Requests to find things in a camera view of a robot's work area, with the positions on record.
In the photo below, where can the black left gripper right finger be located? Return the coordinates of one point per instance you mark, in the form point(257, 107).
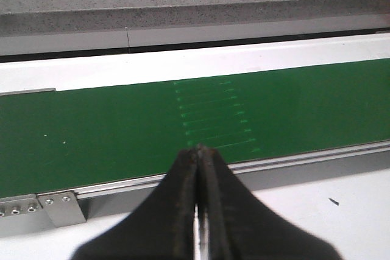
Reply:
point(234, 224)

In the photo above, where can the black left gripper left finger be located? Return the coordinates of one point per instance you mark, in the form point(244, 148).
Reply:
point(161, 227)

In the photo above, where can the small black screw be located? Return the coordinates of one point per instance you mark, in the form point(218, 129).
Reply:
point(334, 201)

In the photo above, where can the green conveyor belt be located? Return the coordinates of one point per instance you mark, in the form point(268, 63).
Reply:
point(66, 139)

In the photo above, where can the aluminium conveyor rail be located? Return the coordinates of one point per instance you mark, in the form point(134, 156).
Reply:
point(123, 196)

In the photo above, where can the grey metal bracket plate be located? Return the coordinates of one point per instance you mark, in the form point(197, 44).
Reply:
point(62, 208)

